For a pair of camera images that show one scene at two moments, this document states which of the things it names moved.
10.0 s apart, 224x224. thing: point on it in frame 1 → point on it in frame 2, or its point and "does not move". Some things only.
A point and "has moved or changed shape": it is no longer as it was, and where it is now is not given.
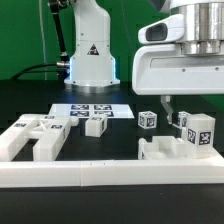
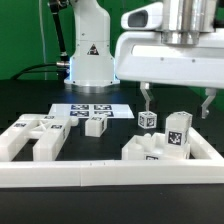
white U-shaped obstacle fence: x=201 y=170 does not move
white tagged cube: x=200 y=135 → x=177 y=135
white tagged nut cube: x=179 y=119 does not move
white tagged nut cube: x=147 y=119 does not move
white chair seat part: x=162 y=147 has moved or changed shape
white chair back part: x=51 y=133 does not move
